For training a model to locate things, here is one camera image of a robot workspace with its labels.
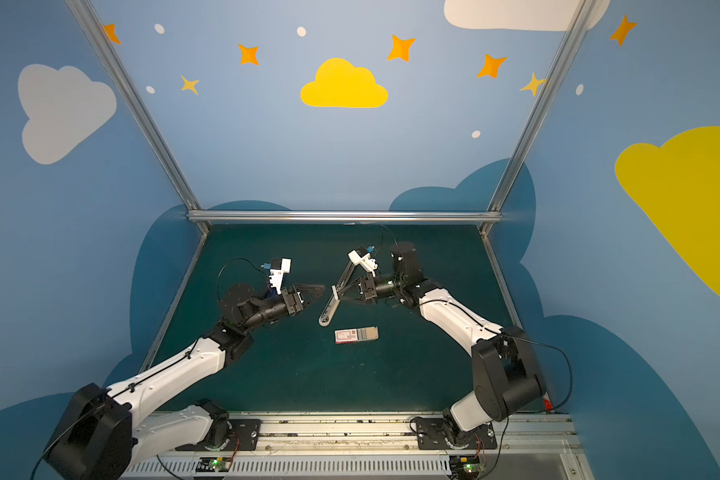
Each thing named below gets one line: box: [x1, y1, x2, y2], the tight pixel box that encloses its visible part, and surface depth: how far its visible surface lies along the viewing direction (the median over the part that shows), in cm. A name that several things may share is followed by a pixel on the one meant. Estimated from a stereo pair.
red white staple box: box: [334, 326, 379, 345], surface depth 94 cm
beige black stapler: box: [319, 261, 356, 327], surface depth 98 cm
